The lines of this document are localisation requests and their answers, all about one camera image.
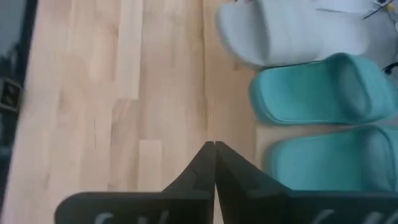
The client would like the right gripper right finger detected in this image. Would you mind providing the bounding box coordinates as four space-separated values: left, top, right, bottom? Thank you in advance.
215 141 398 224

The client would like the teal rubber slide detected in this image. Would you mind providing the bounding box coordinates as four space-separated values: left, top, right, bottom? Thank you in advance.
263 124 398 192
248 52 398 126

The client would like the grey rubber slide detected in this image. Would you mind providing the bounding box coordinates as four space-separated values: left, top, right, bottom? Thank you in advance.
215 0 373 70

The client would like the black aluminium rig frame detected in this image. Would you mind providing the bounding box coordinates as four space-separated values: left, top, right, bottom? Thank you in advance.
0 0 39 218

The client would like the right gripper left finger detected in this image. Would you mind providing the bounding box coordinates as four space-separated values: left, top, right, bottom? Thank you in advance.
54 141 216 224

